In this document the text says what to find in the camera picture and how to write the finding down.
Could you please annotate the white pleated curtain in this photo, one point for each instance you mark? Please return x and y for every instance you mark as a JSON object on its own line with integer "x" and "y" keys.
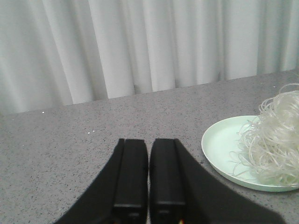
{"x": 64, "y": 52}

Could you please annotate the light green round plate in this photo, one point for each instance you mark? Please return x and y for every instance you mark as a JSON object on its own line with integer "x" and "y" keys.
{"x": 220, "y": 145}

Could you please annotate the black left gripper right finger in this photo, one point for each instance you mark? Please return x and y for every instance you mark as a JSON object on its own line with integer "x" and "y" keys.
{"x": 183, "y": 192}

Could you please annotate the translucent white vermicelli bundle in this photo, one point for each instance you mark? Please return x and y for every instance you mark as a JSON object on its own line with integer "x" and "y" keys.
{"x": 269, "y": 144}

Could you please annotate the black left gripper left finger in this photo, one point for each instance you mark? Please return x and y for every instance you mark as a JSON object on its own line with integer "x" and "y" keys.
{"x": 119, "y": 193}

